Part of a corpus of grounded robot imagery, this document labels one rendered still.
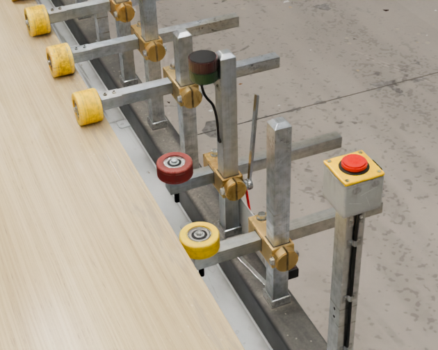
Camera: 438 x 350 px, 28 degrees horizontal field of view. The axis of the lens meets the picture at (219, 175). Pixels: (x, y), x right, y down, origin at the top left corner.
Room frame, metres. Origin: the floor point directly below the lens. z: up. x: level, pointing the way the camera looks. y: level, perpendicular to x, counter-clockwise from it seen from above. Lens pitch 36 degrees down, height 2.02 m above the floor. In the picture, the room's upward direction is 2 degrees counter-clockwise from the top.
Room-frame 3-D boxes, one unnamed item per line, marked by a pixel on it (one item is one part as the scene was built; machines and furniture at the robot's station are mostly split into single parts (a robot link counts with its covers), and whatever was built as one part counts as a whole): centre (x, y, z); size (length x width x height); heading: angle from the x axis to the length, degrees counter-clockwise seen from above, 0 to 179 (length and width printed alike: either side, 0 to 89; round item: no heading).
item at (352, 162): (1.09, -0.21, 1.22); 0.04 x 0.04 x 0.02
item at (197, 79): (1.55, 0.02, 1.14); 0.06 x 0.06 x 0.02
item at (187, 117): (1.80, 0.07, 0.87); 0.04 x 0.04 x 0.48; 22
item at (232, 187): (1.58, -0.01, 0.85); 0.14 x 0.06 x 0.05; 22
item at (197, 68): (1.55, 0.02, 1.16); 0.06 x 0.06 x 0.02
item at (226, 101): (1.56, -0.02, 0.93); 0.04 x 0.04 x 0.48; 22
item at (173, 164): (1.56, 0.10, 0.85); 0.08 x 0.08 x 0.11
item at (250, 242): (1.38, -0.14, 0.84); 0.43 x 0.03 x 0.04; 112
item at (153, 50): (2.05, 0.17, 0.95); 0.14 x 0.06 x 0.05; 22
